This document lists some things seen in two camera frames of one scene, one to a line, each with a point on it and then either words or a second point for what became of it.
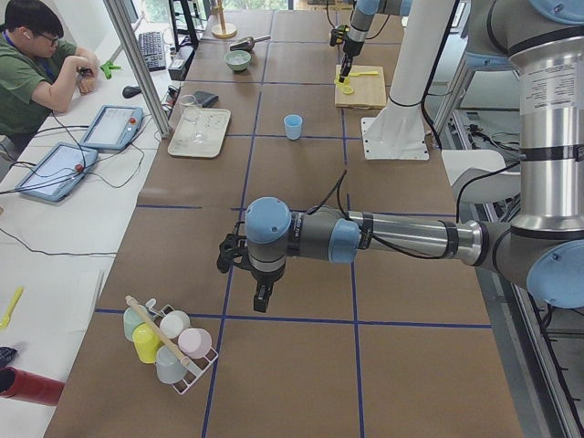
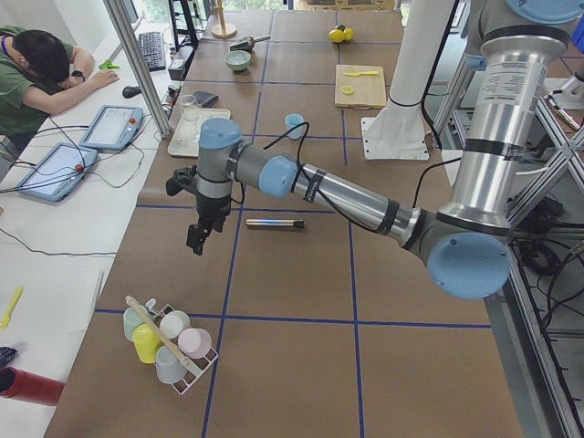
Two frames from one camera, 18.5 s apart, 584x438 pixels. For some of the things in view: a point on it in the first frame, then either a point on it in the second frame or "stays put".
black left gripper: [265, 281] to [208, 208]
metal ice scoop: [247, 43] stays put
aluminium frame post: [123, 30] stays put
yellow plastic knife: [355, 74] stays put
